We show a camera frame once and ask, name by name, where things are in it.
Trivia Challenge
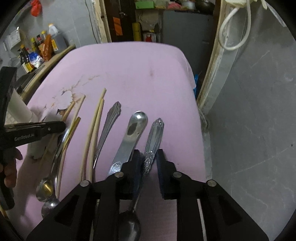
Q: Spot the green box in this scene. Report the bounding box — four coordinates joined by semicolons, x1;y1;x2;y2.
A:
135;1;154;9

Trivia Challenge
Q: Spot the person's left hand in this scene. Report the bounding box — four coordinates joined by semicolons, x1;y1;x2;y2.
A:
1;148;23;188

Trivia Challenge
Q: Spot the scalloped handle steel utensil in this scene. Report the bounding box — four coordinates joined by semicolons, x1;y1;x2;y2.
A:
93;101;121;170

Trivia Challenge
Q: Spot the wooden chopstick right pair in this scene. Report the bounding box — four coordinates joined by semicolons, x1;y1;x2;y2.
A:
86;98;104;182

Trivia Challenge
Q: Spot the dark soy sauce bottle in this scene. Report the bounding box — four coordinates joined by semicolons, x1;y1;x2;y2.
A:
20;44;34;73

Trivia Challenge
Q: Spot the wooden chopstick near flower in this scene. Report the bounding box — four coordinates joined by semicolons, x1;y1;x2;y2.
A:
39;101;75;168

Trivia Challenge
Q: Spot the wooden chopstick pair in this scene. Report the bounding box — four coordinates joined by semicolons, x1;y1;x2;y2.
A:
86;98;104;182
80;88;106;181

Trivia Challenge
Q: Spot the white hose loop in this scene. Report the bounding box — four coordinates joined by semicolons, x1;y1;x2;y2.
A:
218;0;253;51

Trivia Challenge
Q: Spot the orange snack bag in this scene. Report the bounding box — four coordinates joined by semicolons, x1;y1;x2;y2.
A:
39;34;52;62

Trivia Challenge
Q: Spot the red plastic bag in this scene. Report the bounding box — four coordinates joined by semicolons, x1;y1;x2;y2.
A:
31;0;42;17

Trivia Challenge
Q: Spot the ornate handle steel spoon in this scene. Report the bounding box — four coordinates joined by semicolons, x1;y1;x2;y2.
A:
118;118;165;240

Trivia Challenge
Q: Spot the pink floral tablecloth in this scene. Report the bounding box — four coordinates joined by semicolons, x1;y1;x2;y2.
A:
8;42;206;240

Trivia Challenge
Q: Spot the wide plain steel spoon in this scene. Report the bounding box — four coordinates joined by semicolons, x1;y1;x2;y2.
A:
107;110;148;177

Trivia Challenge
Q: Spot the grey cabinet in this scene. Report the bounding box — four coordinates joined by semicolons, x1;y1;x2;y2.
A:
161;11;214;74

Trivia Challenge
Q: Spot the large oil jug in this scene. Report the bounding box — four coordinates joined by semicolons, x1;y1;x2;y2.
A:
48;23;67;54

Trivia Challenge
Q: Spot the blue white packet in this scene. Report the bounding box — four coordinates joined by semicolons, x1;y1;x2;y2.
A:
29;52;44;69

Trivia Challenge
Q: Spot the yellow cylinder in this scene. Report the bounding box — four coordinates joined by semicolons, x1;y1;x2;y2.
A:
132;22;142;42

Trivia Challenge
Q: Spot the wooden chopstick left long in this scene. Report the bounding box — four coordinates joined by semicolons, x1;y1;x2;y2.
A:
56;95;86;199

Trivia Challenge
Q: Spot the wooden counter shelf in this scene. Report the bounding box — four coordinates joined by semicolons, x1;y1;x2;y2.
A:
20;44;76;104

